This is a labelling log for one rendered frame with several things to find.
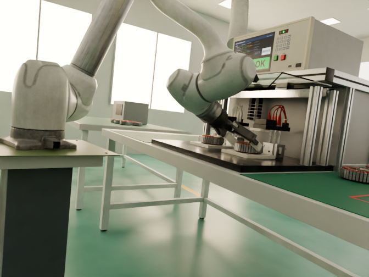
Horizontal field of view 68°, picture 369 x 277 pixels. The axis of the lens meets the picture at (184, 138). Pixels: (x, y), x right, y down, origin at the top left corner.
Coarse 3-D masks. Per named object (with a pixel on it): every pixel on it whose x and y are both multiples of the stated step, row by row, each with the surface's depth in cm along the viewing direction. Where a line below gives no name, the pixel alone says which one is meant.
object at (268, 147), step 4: (264, 144) 118; (268, 144) 116; (272, 144) 114; (276, 144) 113; (280, 144) 114; (264, 148) 118; (268, 148) 116; (276, 148) 113; (264, 152) 118; (268, 152) 116; (276, 152) 113; (276, 156) 113; (280, 156) 114
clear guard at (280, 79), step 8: (280, 72) 86; (264, 80) 87; (272, 80) 84; (280, 80) 98; (288, 80) 96; (296, 80) 95; (304, 80) 93; (312, 80) 93; (248, 88) 89; (256, 88) 86; (264, 88) 84
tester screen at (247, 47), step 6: (264, 36) 122; (270, 36) 119; (240, 42) 136; (246, 42) 132; (252, 42) 129; (258, 42) 125; (264, 42) 122; (270, 42) 119; (240, 48) 136; (246, 48) 132; (252, 48) 128; (258, 48) 125; (252, 54) 128; (270, 54) 119
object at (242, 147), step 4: (236, 144) 108; (240, 144) 106; (244, 144) 105; (248, 144) 104; (236, 148) 107; (240, 148) 106; (244, 148) 104; (248, 148) 105; (252, 148) 104; (244, 152) 105; (248, 152) 104; (252, 152) 104; (256, 152) 104; (260, 152) 105
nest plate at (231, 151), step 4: (224, 152) 111; (228, 152) 108; (232, 152) 106; (236, 152) 104; (240, 152) 106; (240, 156) 102; (244, 156) 101; (248, 156) 99; (252, 156) 101; (256, 156) 102; (260, 156) 103; (264, 156) 104; (268, 156) 105; (272, 156) 106
